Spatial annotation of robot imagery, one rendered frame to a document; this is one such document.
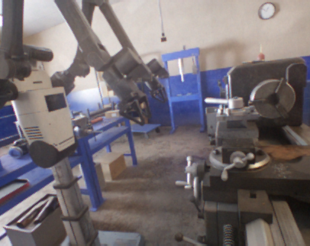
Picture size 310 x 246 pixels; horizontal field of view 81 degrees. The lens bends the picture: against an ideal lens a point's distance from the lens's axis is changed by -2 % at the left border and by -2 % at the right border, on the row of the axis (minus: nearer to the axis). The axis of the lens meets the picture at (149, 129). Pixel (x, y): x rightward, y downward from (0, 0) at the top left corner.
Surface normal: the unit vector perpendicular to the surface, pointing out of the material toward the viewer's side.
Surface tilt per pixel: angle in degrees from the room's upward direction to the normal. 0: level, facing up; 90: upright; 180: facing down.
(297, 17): 90
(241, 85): 90
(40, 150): 90
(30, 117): 90
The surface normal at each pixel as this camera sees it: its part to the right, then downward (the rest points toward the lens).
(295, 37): -0.36, 0.29
